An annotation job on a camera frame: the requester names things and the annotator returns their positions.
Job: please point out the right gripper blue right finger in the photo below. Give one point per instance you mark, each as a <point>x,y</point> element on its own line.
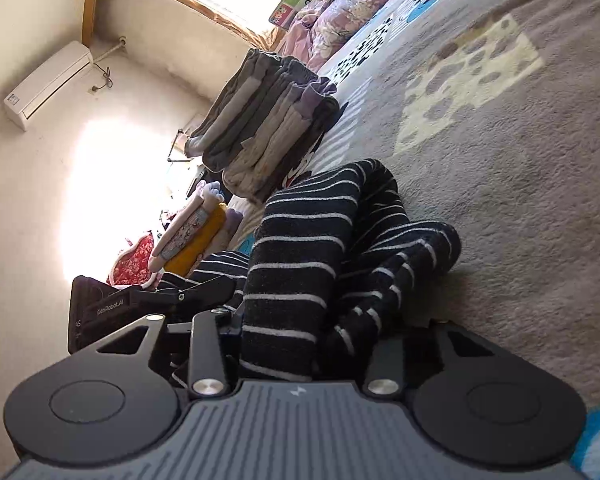
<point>385,374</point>

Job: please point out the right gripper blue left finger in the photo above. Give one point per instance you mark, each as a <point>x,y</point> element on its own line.
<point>211,368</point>

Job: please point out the black white striped garment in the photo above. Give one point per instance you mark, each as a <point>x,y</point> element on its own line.
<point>334,261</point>

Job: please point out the small stack of folded clothes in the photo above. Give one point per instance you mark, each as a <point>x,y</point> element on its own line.
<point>203,227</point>

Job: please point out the stack of grey folded clothes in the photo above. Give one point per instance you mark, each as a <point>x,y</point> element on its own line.
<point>263,122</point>

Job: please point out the red floral heart cushion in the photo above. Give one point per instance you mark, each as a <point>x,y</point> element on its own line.
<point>131,266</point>

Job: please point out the dark desk with clutter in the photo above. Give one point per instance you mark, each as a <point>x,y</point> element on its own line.
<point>194,168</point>

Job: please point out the Mickey Mouse carpet blanket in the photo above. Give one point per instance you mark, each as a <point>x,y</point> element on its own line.
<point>488,114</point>

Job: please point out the pink purple quilt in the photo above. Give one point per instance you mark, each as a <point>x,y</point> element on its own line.
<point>322,27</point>

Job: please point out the white wall air conditioner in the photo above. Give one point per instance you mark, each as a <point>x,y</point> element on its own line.
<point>47,79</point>

